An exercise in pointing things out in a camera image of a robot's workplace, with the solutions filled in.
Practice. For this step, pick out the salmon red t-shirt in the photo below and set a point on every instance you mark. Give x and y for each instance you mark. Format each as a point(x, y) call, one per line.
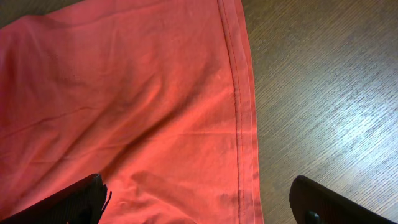
point(156, 96)

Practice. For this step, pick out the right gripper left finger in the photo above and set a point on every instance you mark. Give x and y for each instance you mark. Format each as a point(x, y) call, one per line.
point(83, 202)

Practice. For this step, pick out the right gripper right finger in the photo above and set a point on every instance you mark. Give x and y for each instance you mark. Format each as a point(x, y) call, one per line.
point(311, 202)

